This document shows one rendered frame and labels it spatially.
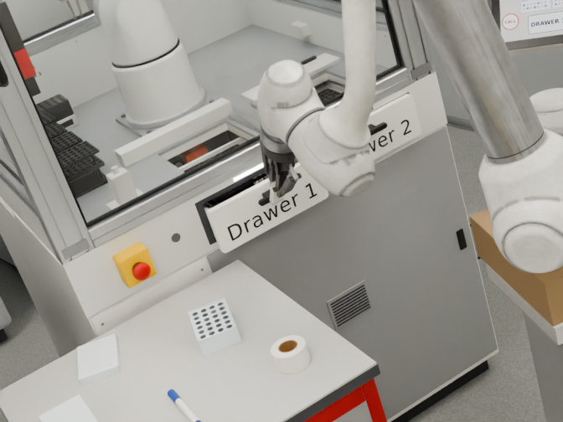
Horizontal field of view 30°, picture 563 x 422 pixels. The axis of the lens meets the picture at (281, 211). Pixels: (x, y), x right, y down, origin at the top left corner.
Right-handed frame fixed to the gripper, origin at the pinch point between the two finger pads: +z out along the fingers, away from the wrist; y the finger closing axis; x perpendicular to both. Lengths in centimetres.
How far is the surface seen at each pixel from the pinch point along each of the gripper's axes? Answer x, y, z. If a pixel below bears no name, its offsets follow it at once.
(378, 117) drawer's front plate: -35.2, 8.7, 7.8
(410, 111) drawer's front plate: -44.3, 7.1, 10.0
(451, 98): -146, 77, 152
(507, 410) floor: -44, -54, 76
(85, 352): 51, -5, 15
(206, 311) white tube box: 26.7, -13.9, 6.6
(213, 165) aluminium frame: 7.3, 15.0, 2.9
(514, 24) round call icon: -73, 7, -5
